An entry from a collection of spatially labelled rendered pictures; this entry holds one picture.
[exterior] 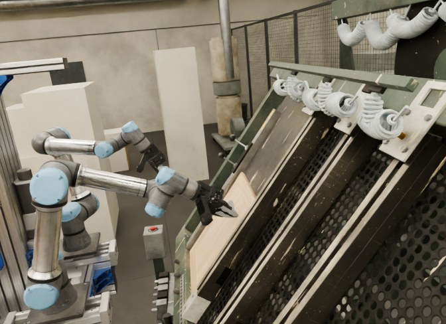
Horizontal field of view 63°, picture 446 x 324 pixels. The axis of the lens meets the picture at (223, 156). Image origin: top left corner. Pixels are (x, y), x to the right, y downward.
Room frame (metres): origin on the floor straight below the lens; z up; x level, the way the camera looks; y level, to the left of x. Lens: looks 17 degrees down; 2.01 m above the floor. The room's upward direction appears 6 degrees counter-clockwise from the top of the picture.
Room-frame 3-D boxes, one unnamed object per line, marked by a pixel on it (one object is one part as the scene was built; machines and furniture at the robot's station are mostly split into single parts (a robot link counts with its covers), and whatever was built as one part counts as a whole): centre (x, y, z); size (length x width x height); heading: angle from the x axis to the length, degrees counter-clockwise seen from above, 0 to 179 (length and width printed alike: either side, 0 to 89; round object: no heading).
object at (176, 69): (5.73, 0.60, 1.03); 0.60 x 0.58 x 2.05; 11
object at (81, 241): (1.81, 0.85, 1.09); 0.15 x 0.15 x 0.10
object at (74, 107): (4.14, 1.71, 0.88); 0.90 x 0.60 x 1.75; 11
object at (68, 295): (1.32, 0.76, 1.09); 0.15 x 0.15 x 0.10
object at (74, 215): (1.81, 0.85, 1.20); 0.13 x 0.12 x 0.14; 166
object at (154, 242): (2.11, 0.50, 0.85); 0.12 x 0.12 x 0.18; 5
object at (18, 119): (5.62, 2.90, 1.08); 0.80 x 0.58 x 0.72; 11
